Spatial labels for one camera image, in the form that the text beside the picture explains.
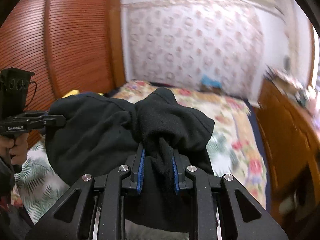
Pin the jaws of the black left gripper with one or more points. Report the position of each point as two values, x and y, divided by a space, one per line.
54 120

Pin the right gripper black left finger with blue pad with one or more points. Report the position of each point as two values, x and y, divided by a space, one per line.
92 208

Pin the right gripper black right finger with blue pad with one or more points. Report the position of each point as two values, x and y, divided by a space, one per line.
221 208

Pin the black garment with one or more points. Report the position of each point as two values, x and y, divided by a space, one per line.
101 133

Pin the person's left hand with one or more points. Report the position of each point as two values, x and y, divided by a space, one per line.
14 151

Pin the yellow folded cloth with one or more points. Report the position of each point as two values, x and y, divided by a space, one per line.
72 92

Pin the palm leaf print sheet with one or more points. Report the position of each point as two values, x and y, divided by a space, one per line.
37 186

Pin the floral bed blanket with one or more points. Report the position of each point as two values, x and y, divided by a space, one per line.
235 146

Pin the red-brown wooden wardrobe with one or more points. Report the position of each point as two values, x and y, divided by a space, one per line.
67 44

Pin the wooden sideboard cabinet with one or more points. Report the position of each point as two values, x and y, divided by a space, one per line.
292 149

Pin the blue item at bedhead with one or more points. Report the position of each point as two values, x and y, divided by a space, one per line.
209 83

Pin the floral patterned wall curtain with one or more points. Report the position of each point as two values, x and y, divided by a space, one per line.
185 42

